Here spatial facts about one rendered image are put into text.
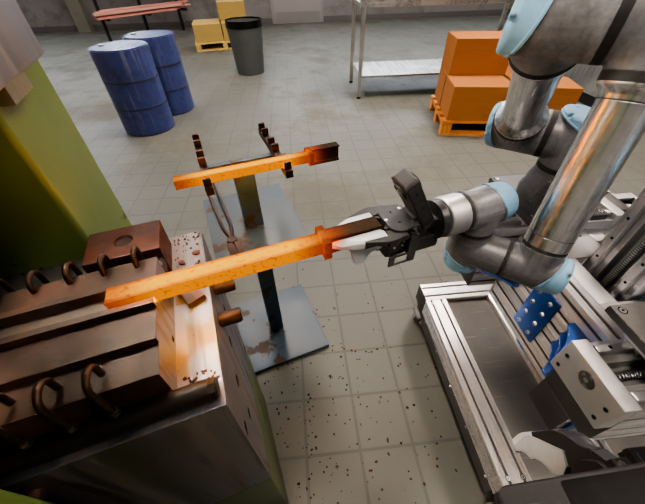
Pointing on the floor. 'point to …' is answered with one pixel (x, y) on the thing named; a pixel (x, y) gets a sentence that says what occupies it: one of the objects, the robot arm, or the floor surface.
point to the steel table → (402, 60)
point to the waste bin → (246, 44)
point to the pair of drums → (144, 80)
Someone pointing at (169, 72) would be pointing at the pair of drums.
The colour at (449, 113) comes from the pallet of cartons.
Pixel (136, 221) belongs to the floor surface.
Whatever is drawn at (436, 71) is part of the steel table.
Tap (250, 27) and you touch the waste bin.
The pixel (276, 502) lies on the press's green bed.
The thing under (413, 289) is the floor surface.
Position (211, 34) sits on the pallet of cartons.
